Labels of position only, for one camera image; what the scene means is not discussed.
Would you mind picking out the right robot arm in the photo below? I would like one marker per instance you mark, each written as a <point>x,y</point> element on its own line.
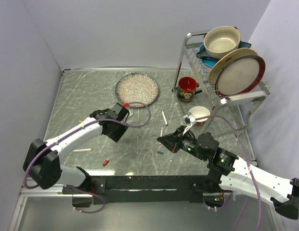
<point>229,172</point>

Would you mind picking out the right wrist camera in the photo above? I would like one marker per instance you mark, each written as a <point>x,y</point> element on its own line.
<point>190,120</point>

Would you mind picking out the metal dish rack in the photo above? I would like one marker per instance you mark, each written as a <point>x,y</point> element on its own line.
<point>240,106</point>

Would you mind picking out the speckled round plate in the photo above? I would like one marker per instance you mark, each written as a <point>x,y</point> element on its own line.
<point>137,87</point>

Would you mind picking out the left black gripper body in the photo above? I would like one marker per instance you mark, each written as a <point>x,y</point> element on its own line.
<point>117,133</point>

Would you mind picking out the small white cup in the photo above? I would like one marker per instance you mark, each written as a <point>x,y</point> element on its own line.
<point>198,112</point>

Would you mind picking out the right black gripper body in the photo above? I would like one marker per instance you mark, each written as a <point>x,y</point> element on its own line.
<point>185,142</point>

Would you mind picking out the blue dish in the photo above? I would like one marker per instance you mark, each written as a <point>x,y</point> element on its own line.
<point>210,61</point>

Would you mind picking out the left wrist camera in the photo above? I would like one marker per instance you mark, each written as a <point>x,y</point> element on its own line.
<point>126,105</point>

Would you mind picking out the white pen yellow tip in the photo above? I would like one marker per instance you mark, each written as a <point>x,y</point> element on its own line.
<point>82,150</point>

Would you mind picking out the red skull mug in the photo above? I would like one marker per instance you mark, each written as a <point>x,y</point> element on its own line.
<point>187,89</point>

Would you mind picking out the beige dinner plate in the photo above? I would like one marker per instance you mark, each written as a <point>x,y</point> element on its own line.
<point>227,59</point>

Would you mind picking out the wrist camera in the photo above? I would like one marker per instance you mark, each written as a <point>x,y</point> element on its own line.
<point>126,105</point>
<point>190,120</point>

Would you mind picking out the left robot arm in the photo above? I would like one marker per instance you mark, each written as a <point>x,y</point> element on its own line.
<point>43,159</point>

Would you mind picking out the white pen green tip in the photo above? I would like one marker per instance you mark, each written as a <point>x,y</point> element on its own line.
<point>164,118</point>

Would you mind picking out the white pen red tip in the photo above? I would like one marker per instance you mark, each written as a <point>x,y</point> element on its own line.
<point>161,133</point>

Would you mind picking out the large beige bowl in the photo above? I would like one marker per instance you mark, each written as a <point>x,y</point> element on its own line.
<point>222,40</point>

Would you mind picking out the red rimmed plate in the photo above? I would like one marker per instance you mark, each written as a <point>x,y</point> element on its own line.
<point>240,76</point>

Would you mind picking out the black base beam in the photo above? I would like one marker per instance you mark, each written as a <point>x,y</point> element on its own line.
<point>130,189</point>

